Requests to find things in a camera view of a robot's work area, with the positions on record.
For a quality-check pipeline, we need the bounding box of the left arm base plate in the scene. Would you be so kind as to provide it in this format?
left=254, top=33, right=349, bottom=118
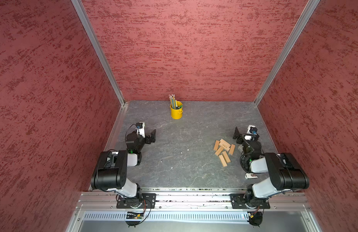
left=116, top=193, right=157, bottom=210

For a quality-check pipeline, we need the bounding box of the small white adapter box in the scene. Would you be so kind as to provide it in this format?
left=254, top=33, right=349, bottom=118
left=245, top=173, right=258, bottom=179

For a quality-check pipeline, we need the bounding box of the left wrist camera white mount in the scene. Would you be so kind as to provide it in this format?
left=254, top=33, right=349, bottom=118
left=136, top=122, right=145, bottom=138

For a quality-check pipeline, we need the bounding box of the bundle of coloured pencils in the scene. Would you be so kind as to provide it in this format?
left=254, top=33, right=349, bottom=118
left=169, top=94, right=177, bottom=109

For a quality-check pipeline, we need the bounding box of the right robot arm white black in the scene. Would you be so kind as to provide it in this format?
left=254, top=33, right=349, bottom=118
left=230, top=125, right=309, bottom=210

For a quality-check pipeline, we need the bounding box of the aluminium front rail frame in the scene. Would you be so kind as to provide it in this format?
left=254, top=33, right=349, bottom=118
left=66, top=188, right=321, bottom=232

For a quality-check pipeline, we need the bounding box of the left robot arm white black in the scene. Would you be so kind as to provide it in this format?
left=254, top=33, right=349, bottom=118
left=91, top=129, right=156, bottom=209

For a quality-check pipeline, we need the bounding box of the yellow metal bucket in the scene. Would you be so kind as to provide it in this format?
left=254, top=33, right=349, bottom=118
left=170, top=101, right=183, bottom=119

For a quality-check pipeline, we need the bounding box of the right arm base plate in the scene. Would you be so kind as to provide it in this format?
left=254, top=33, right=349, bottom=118
left=229, top=193, right=270, bottom=210

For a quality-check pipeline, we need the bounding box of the wooden block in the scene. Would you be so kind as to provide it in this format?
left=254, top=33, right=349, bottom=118
left=222, top=151, right=231, bottom=163
left=215, top=146, right=224, bottom=156
left=219, top=139, right=231, bottom=151
left=213, top=140, right=220, bottom=151
left=218, top=155, right=227, bottom=167
left=229, top=144, right=236, bottom=155

